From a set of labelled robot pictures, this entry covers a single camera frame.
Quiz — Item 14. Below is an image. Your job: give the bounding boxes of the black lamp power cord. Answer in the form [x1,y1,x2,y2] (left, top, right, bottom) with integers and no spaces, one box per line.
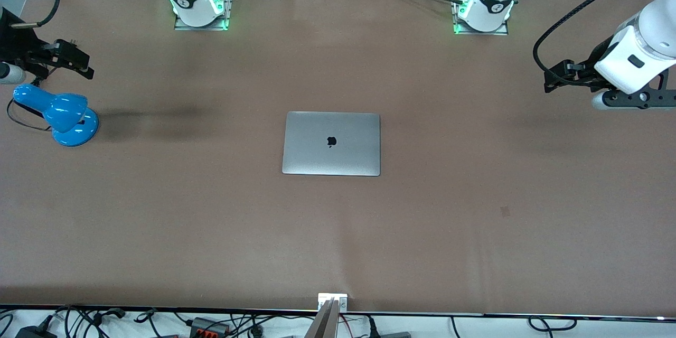
[6,77,53,133]

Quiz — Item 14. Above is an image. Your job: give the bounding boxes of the black power adapter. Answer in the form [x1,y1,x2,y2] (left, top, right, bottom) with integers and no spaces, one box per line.
[15,326,58,338]

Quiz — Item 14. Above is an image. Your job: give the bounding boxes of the white mounting bracket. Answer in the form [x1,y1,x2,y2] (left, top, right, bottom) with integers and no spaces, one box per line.
[317,293,349,311]

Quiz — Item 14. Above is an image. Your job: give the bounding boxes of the black red connector box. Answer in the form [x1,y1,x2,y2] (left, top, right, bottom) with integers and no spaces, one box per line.
[189,317,231,337]

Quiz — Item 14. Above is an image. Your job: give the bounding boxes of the blue desk lamp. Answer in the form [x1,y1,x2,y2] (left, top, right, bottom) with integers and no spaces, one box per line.
[13,83,100,147]

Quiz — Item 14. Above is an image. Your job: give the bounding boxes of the black looped cable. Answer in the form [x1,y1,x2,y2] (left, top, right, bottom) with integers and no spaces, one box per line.
[528,316,577,331]

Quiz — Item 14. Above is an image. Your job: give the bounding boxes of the aluminium camera pole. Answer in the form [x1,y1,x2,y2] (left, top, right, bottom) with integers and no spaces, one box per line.
[304,298,341,338]

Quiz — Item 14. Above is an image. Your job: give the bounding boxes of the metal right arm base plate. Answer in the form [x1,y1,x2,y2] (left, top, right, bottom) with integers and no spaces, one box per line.
[174,0,234,31]

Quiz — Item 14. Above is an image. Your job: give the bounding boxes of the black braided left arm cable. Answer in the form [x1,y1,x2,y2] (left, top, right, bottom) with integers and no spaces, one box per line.
[532,0,663,88]

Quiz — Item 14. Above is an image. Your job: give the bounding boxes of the silver grey laptop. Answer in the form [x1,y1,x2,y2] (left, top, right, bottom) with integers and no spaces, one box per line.
[281,111,381,177]

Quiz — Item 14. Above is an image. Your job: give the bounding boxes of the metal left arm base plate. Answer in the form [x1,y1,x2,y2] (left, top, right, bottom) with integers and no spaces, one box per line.
[452,0,511,36]

